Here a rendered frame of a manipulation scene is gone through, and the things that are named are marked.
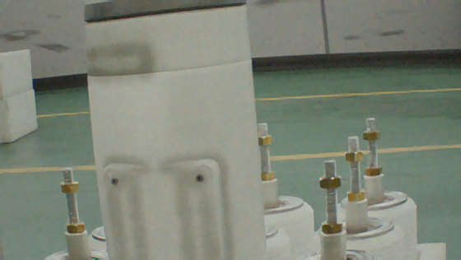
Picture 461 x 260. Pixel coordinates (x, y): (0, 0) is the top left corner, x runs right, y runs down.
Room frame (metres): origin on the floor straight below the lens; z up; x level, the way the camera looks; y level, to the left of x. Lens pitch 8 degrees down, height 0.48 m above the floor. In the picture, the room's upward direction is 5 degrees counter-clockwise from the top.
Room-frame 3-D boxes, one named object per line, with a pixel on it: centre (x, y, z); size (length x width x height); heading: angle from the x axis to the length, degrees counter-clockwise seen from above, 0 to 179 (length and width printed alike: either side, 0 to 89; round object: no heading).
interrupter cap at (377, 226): (0.88, -0.11, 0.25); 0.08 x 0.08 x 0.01
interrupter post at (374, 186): (1.00, -0.14, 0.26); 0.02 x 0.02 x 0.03
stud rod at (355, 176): (0.88, -0.11, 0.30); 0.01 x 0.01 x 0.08; 57
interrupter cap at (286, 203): (1.03, -0.03, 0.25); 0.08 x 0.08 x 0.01
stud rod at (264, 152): (1.03, -0.03, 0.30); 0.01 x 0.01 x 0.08; 89
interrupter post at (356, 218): (0.88, -0.11, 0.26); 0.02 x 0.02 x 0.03
